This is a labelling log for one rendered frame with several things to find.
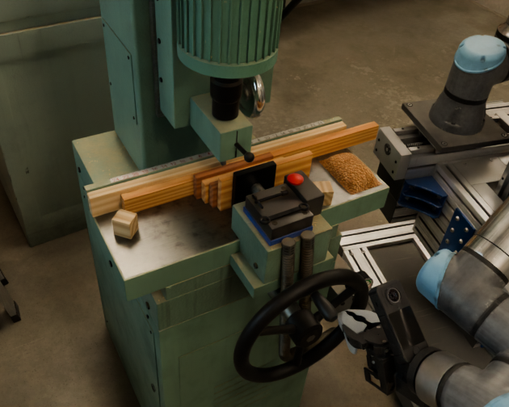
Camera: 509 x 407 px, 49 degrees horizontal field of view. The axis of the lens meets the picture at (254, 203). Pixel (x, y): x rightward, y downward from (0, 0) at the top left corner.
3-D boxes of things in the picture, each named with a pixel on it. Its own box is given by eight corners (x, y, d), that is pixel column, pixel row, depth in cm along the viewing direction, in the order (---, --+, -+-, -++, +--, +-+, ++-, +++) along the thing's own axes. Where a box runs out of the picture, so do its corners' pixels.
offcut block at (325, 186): (309, 195, 118) (311, 181, 115) (327, 194, 119) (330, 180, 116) (312, 206, 115) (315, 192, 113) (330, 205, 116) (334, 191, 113)
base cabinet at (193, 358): (168, 478, 160) (156, 335, 112) (103, 325, 196) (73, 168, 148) (300, 409, 178) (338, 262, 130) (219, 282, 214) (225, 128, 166)
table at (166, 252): (144, 343, 96) (141, 322, 92) (90, 228, 115) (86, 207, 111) (413, 234, 120) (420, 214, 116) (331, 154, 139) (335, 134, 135)
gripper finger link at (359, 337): (335, 335, 89) (370, 358, 82) (334, 327, 89) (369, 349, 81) (359, 325, 91) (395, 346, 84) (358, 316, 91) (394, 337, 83)
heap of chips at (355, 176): (351, 195, 119) (353, 185, 117) (318, 161, 127) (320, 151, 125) (382, 184, 122) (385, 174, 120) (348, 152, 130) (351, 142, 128)
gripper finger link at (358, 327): (329, 345, 95) (363, 367, 87) (324, 313, 94) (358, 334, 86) (344, 337, 97) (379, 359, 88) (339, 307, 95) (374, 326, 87)
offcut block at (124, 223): (138, 228, 107) (136, 213, 105) (131, 239, 105) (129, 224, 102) (121, 223, 108) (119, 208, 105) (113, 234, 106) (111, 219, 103)
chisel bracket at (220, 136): (219, 169, 109) (220, 133, 103) (189, 130, 117) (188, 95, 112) (252, 160, 112) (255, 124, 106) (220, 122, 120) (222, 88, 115)
